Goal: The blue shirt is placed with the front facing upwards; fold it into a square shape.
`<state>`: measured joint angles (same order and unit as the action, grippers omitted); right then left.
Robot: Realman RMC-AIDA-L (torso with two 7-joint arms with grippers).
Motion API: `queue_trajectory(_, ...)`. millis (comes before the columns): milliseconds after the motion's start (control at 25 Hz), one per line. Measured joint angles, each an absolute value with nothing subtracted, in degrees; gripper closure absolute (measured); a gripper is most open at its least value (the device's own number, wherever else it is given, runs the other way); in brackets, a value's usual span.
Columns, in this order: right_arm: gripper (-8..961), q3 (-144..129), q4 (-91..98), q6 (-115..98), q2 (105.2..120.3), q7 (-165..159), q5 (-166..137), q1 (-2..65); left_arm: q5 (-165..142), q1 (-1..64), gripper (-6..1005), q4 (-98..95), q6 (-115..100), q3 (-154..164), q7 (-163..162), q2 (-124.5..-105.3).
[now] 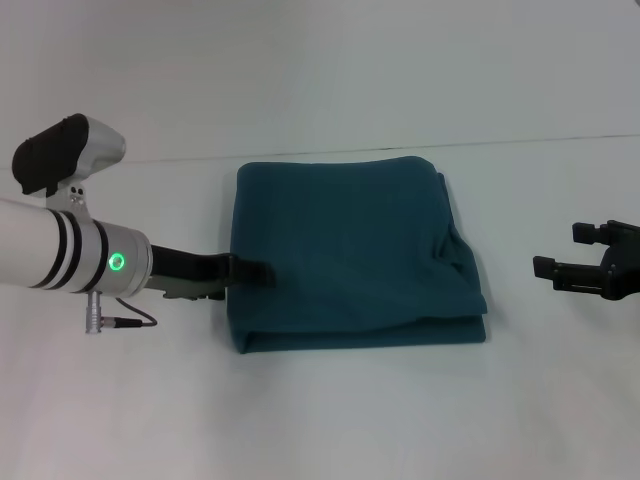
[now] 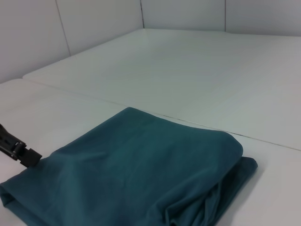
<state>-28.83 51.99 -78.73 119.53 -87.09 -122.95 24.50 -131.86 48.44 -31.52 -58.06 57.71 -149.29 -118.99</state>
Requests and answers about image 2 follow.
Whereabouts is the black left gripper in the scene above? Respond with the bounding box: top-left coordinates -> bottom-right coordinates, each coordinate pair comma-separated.
0,123 -> 43,169

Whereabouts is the teal t-shirt with FREE print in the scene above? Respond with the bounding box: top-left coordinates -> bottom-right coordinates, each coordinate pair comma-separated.
0,107 -> 259,226

